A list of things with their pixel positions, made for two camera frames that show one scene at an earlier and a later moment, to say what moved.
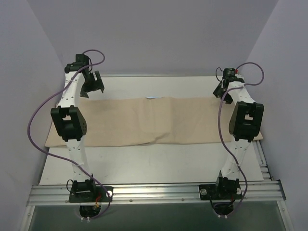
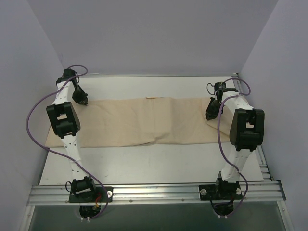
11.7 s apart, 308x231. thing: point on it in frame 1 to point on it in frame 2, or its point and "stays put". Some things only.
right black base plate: x=220 y=192 stays put
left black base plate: x=90 y=194 stays put
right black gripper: x=219 y=91 to x=212 y=110
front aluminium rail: x=59 y=195 stays put
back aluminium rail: x=162 y=75 stays put
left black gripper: x=94 y=84 to x=80 y=96
